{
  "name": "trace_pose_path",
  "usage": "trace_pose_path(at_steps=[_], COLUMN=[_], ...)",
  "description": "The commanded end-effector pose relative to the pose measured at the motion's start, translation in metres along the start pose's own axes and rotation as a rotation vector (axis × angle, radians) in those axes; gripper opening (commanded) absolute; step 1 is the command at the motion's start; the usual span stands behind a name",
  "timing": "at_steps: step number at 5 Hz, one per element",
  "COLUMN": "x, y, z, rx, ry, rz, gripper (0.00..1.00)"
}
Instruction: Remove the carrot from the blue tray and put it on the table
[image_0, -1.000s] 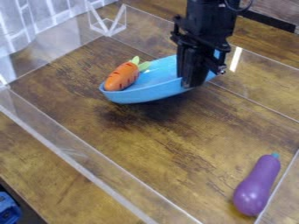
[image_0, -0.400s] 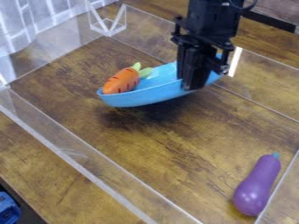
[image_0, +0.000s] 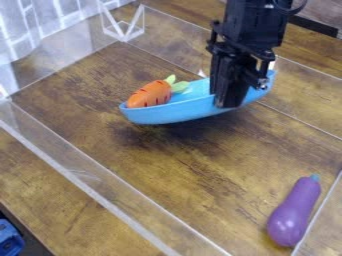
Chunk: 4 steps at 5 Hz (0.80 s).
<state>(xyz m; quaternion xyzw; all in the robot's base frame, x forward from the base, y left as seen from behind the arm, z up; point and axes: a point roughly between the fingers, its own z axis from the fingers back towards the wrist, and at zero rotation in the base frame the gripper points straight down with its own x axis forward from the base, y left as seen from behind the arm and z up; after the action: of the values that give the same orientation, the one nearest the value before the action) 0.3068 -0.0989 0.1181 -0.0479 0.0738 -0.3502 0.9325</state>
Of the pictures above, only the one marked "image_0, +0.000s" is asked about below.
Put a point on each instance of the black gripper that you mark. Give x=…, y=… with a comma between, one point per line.
x=243, y=37

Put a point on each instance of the blue round plastic tray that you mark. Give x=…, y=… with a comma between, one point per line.
x=189, y=105

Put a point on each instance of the orange toy carrot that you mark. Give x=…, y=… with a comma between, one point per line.
x=156, y=92

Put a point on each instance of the purple toy eggplant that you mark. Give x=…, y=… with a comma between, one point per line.
x=288, y=219

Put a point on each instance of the black bar in background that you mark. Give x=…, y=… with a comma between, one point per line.
x=314, y=26

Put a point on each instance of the white sheer curtain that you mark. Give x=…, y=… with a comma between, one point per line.
x=29, y=20

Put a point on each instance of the blue object at corner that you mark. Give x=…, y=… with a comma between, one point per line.
x=10, y=239

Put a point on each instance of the clear acrylic enclosure wall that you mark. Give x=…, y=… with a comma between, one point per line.
x=102, y=187

